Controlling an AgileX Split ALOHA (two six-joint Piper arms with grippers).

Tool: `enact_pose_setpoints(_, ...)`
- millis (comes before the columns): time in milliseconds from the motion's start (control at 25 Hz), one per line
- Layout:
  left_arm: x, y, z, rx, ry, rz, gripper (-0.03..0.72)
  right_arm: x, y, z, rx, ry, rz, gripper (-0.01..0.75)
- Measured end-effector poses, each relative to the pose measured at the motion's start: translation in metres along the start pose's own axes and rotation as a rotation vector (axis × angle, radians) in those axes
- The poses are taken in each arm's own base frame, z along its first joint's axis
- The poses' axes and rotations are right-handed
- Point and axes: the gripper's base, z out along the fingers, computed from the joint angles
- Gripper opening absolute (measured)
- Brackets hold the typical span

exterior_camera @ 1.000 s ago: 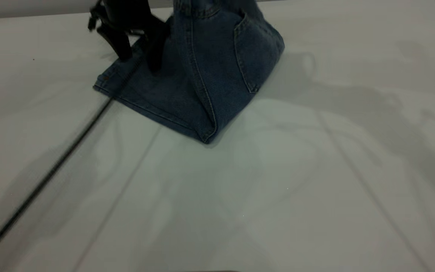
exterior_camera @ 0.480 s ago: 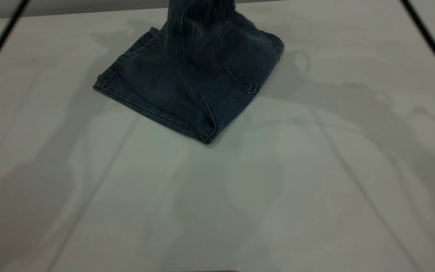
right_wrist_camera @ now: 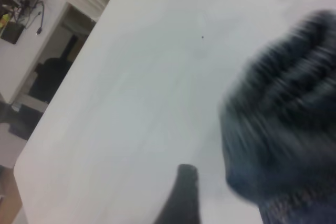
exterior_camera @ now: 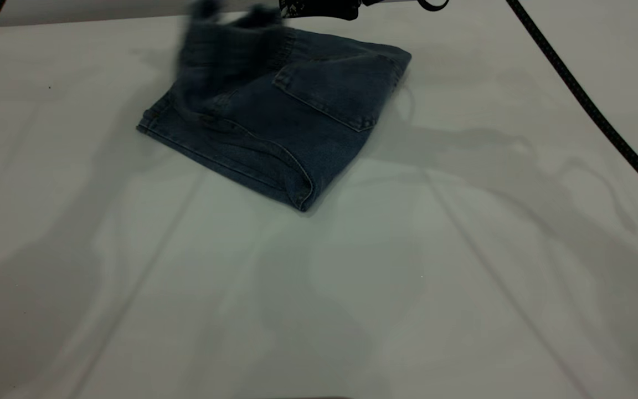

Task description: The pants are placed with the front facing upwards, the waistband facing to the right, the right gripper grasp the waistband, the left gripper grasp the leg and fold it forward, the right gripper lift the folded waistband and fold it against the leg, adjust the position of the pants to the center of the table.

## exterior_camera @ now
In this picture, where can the scuffed right gripper finger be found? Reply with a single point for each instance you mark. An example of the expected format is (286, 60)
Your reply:
(324, 8)

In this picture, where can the blue denim pants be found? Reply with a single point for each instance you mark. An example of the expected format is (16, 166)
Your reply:
(297, 122)

